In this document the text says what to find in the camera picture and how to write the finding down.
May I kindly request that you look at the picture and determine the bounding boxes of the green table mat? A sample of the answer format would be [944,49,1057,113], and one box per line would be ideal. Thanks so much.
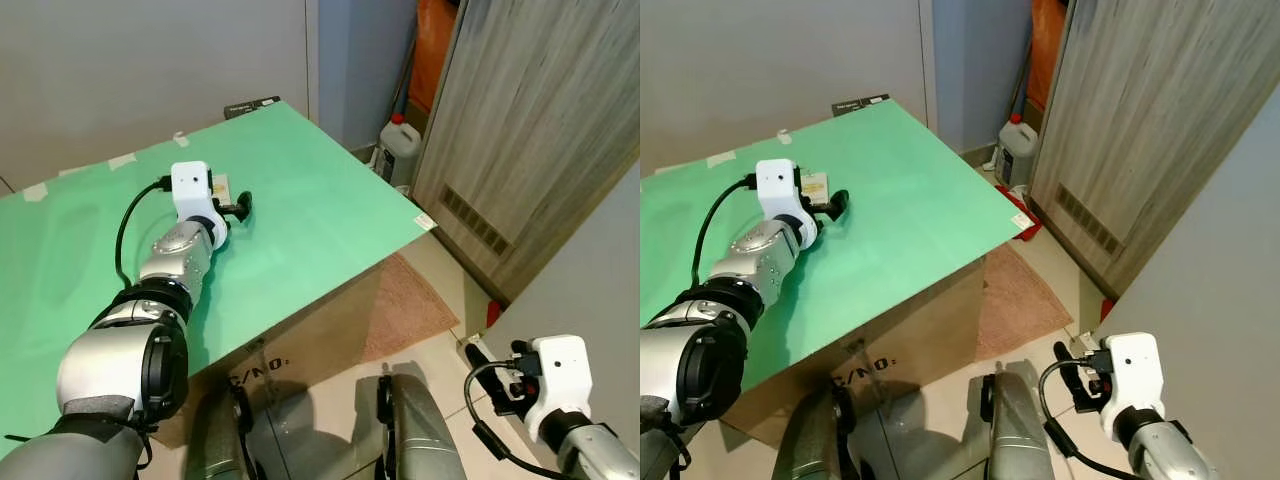
[640,97,1037,403]
[0,100,439,461]

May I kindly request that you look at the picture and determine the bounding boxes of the brown floor rug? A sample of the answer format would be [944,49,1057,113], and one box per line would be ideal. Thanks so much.
[974,242,1074,362]
[361,252,462,364]

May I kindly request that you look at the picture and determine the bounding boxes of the grey robot right leg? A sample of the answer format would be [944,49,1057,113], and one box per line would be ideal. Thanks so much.
[978,359,1058,480]
[376,361,473,480]

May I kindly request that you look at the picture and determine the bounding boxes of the grey robot leg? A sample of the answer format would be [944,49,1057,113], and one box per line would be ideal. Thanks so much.
[376,361,473,480]
[978,359,1058,480]
[184,374,293,480]
[768,374,883,480]

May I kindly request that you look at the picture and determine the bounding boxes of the brown cardboard box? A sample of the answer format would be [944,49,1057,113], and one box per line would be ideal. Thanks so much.
[745,250,991,447]
[150,258,387,451]

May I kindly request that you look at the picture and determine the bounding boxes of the door vent grille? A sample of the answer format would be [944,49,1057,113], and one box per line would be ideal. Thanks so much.
[1057,183,1127,257]
[439,183,514,260]

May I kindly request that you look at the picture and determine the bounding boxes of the white jug with red cap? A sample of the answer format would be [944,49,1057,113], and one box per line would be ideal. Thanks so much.
[997,113,1042,190]
[377,113,424,190]

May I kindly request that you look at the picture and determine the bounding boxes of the grey robot left leg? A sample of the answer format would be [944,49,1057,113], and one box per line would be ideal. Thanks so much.
[768,374,883,480]
[184,374,293,480]

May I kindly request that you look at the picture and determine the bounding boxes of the orange bag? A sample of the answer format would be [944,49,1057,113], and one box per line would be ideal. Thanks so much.
[408,0,460,114]
[1030,0,1070,112]

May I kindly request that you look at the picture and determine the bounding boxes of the grey wooden door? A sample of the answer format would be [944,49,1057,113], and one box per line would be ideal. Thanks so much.
[411,0,641,307]
[1029,0,1280,300]

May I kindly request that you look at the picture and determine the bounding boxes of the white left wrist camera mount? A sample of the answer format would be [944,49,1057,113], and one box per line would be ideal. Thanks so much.
[755,158,817,247]
[170,160,230,247]

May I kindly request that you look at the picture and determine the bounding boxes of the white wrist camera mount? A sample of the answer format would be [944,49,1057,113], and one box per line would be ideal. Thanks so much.
[522,334,594,447]
[755,158,817,247]
[1099,331,1167,442]
[170,160,230,247]

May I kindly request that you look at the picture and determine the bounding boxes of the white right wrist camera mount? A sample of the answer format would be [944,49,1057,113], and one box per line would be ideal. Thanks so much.
[1099,331,1167,442]
[522,334,594,447]

